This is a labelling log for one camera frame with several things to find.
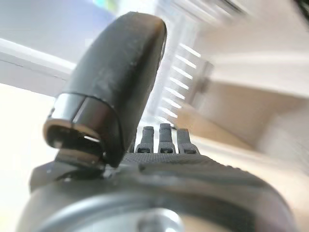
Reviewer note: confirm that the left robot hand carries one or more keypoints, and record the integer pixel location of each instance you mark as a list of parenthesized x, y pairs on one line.
[(116, 79)]

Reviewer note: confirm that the white window blinds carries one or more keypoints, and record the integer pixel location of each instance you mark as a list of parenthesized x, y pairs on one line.
[(179, 70)]

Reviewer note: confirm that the beige wooden cabinet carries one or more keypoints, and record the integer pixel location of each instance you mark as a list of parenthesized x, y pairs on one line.
[(248, 104)]

